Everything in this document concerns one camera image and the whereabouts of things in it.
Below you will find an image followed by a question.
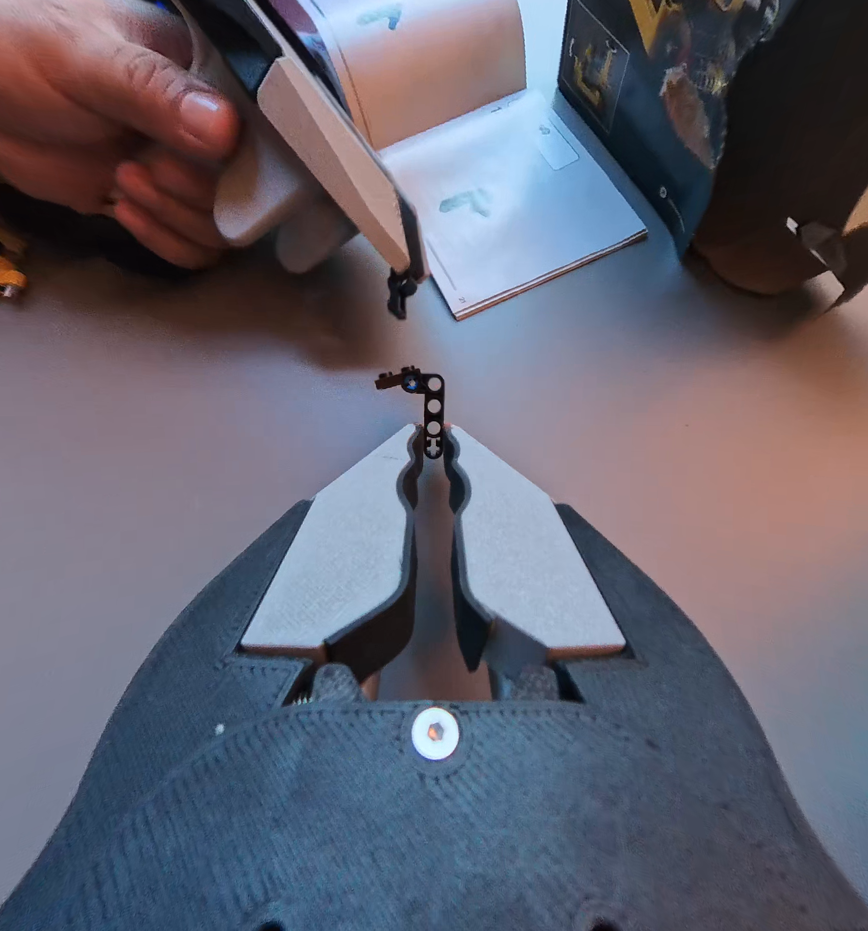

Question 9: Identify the black angled lego beam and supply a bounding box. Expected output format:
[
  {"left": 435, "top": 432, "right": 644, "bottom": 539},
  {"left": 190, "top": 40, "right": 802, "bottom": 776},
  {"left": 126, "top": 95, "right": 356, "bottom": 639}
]
[{"left": 375, "top": 367, "right": 448, "bottom": 461}]

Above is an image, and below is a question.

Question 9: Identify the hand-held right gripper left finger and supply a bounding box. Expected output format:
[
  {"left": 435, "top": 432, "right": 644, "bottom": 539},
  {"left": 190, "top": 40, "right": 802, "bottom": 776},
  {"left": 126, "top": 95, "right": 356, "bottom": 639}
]
[{"left": 241, "top": 424, "right": 425, "bottom": 674}]

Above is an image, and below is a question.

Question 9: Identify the person's left hand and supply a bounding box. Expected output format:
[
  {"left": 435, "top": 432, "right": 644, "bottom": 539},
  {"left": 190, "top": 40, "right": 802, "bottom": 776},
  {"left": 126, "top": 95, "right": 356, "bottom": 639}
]
[{"left": 0, "top": 0, "right": 243, "bottom": 272}]

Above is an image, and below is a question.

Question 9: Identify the lego instruction booklet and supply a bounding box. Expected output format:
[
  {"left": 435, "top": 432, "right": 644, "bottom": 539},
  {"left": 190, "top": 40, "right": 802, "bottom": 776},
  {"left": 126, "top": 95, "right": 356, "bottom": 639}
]
[{"left": 310, "top": 0, "right": 650, "bottom": 321}]

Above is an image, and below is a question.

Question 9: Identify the small black lego pin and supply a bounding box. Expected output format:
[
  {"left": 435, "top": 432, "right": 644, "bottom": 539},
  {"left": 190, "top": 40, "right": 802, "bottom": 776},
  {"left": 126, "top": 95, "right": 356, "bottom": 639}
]
[{"left": 385, "top": 267, "right": 419, "bottom": 321}]

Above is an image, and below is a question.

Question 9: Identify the dark lego set box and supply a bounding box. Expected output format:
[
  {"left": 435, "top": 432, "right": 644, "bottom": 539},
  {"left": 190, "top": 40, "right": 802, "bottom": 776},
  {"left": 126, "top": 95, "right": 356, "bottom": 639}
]
[{"left": 556, "top": 0, "right": 800, "bottom": 257}]

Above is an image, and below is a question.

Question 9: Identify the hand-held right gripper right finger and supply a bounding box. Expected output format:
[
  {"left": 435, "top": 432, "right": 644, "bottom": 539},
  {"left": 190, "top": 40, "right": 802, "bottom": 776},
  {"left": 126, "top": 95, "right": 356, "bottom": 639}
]
[{"left": 444, "top": 424, "right": 628, "bottom": 673}]

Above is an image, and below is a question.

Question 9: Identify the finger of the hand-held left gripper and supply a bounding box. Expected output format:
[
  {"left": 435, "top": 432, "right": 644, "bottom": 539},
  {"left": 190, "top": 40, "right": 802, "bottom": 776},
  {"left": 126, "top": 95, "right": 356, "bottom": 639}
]
[{"left": 257, "top": 58, "right": 430, "bottom": 285}]

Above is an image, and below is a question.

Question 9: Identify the brown paper bag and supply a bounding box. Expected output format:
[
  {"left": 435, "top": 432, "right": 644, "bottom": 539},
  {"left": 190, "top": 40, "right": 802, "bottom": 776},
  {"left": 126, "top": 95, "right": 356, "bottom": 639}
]
[{"left": 685, "top": 0, "right": 868, "bottom": 312}]

